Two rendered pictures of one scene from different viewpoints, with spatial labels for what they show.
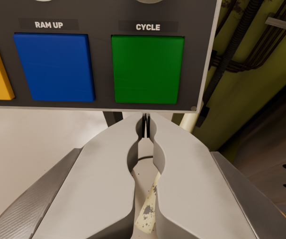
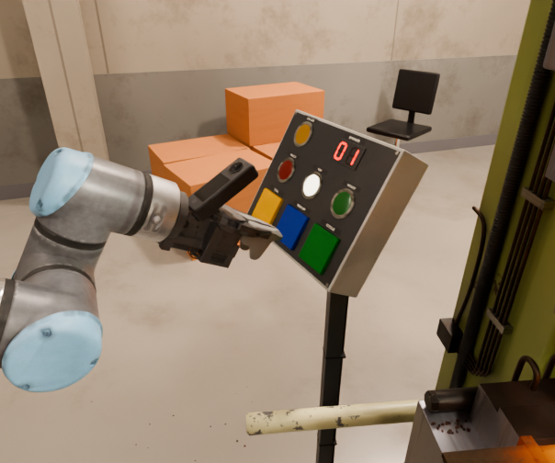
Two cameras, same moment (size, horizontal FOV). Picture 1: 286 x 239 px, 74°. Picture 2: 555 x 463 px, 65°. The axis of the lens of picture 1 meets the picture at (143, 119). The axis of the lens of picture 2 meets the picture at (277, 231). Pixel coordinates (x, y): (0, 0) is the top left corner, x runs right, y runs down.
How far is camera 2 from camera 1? 0.69 m
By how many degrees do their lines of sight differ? 51
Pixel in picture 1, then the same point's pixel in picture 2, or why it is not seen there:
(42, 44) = (292, 212)
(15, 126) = (273, 325)
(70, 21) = (308, 209)
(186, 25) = (344, 234)
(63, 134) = (302, 374)
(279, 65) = not seen: hidden behind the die
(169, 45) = (331, 239)
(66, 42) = (300, 216)
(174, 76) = (325, 255)
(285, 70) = not seen: hidden behind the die
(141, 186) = not seen: outside the picture
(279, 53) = (505, 367)
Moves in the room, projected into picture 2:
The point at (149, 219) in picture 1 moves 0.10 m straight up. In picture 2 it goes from (259, 418) to (258, 385)
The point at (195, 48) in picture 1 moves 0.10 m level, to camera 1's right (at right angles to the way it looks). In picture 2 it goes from (342, 248) to (381, 275)
